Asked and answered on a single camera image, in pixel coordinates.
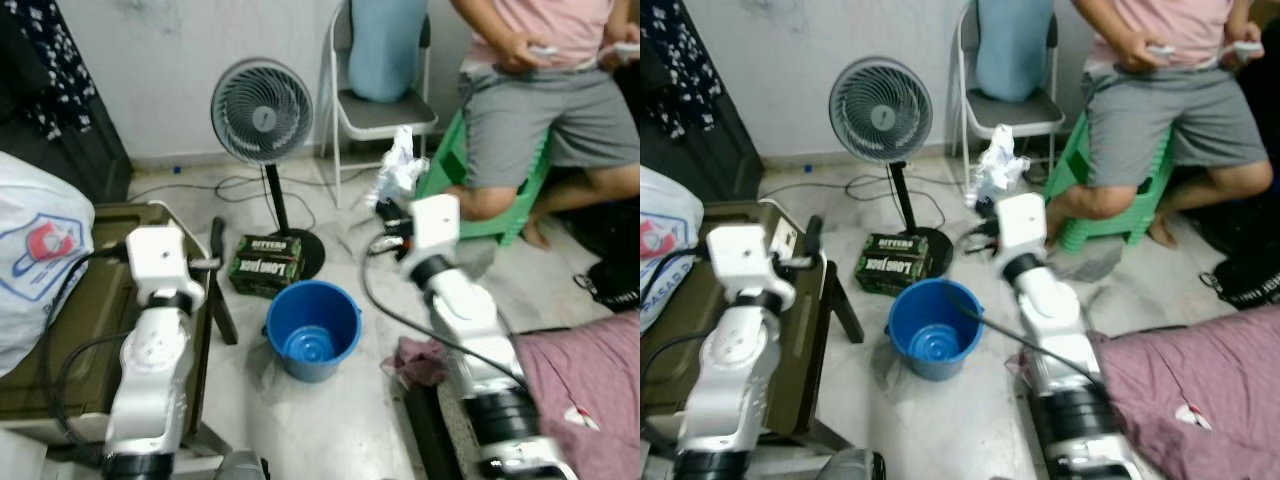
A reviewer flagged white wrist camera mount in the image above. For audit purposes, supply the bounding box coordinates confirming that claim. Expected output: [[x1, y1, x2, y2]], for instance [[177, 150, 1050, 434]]
[[995, 193, 1048, 276], [705, 223, 796, 309], [127, 226, 206, 311], [400, 193, 461, 281]]

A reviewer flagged grey standing fan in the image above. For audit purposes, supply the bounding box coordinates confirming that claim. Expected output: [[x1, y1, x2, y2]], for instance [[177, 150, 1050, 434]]
[[210, 57, 326, 281], [828, 57, 956, 279]]

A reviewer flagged person in pink shirt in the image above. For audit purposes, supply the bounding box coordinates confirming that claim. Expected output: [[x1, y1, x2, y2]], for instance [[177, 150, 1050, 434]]
[[1045, 0, 1280, 251], [448, 0, 641, 251]]

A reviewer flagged purple cartoon print blanket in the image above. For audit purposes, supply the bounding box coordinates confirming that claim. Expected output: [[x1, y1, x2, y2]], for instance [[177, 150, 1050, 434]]
[[515, 312, 641, 480], [1090, 305, 1280, 480]]

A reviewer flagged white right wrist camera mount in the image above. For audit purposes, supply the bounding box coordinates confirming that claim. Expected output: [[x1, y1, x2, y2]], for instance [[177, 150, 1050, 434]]
[[400, 193, 461, 281], [995, 193, 1048, 276]]

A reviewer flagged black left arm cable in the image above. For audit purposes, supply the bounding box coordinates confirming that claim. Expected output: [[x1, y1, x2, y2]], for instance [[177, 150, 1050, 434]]
[[640, 248, 709, 423], [38, 248, 131, 468]]

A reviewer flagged black cabinet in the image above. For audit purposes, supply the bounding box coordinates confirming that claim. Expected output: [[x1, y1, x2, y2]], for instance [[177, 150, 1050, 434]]
[[640, 90, 761, 206], [0, 100, 133, 206]]

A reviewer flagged green plastic stool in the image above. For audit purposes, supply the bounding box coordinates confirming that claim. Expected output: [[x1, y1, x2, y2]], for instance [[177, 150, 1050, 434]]
[[1045, 110, 1181, 254], [415, 108, 556, 246]]

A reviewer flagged white plastic bag with logo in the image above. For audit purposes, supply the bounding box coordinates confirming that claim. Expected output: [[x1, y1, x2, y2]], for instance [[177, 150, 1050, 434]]
[[640, 165, 704, 331], [0, 150, 96, 379]]

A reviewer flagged white paper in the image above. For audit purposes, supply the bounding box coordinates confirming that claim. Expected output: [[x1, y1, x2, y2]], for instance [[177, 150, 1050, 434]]
[[365, 125, 431, 211], [965, 125, 1031, 209]]

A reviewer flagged dark white-dotted garment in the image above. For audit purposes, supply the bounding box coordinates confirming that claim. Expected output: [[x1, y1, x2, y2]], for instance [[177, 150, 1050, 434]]
[[0, 0, 101, 141], [650, 0, 723, 141]]

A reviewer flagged olive green folding table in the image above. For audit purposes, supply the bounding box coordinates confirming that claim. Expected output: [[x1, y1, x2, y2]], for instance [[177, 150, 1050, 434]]
[[640, 200, 866, 451], [0, 202, 239, 456]]

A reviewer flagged blue plastic bucket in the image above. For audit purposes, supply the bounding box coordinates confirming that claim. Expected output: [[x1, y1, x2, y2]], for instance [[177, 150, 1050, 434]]
[[265, 280, 363, 384], [886, 278, 986, 381]]

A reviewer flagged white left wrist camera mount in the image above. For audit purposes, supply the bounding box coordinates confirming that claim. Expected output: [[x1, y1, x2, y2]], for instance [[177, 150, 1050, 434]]
[[127, 226, 206, 311], [705, 223, 796, 309]]

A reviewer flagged light blue cushion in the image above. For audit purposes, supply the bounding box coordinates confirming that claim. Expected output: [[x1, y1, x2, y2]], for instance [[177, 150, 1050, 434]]
[[975, 0, 1054, 101], [348, 0, 429, 104]]

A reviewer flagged black bag with white print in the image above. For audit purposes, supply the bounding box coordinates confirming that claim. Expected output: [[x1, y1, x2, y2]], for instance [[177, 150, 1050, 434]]
[[1198, 255, 1280, 309], [573, 255, 641, 313]]

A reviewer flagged grey metal folding chair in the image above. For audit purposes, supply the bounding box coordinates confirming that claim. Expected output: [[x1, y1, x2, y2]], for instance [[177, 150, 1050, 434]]
[[320, 0, 439, 181], [950, 0, 1066, 181]]

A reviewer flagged maroon crumpled cloth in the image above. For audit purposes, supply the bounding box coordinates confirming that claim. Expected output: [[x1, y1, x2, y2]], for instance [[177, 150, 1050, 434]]
[[383, 335, 451, 389]]

